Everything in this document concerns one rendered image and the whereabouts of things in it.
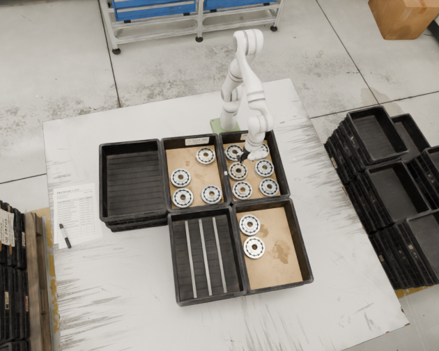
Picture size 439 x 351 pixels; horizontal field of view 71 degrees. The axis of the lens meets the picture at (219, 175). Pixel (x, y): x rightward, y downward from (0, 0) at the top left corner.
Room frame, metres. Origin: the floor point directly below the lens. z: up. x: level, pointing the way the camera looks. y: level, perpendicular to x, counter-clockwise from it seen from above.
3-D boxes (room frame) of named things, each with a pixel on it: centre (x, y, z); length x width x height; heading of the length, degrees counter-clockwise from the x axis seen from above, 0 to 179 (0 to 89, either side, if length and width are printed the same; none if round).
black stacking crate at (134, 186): (0.54, 0.41, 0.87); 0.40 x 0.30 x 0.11; 20
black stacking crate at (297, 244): (0.37, -0.29, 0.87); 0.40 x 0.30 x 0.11; 20
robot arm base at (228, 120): (1.07, 0.02, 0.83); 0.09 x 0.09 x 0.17; 39
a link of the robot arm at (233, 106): (1.08, 0.02, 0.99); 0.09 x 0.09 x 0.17; 28
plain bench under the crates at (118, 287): (0.51, 0.00, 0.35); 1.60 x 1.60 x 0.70; 27
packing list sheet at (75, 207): (0.36, 0.69, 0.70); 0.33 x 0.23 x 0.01; 27
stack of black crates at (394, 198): (1.02, -1.20, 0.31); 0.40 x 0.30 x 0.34; 27
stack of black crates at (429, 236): (0.66, -1.38, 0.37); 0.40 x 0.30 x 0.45; 27
